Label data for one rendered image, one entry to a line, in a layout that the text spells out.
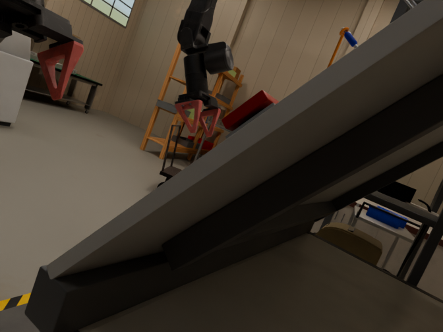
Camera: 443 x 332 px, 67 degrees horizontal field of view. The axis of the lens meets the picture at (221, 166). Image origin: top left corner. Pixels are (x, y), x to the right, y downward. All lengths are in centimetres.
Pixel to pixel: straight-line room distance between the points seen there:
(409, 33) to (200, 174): 18
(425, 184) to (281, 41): 453
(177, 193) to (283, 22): 864
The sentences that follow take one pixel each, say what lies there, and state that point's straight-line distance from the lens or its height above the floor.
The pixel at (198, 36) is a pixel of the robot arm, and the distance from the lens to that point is 91.
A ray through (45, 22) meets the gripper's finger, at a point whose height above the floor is 113.
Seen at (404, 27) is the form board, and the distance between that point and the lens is 27.
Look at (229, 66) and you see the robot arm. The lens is 87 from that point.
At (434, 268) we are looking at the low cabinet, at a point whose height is 48.
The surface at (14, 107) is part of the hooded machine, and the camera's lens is 502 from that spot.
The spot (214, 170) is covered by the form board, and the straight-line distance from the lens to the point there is 28.
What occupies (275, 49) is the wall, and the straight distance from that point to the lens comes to 870.
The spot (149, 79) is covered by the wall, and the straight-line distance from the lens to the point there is 998.
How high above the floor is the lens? 110
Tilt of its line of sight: 7 degrees down
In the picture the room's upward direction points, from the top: 22 degrees clockwise
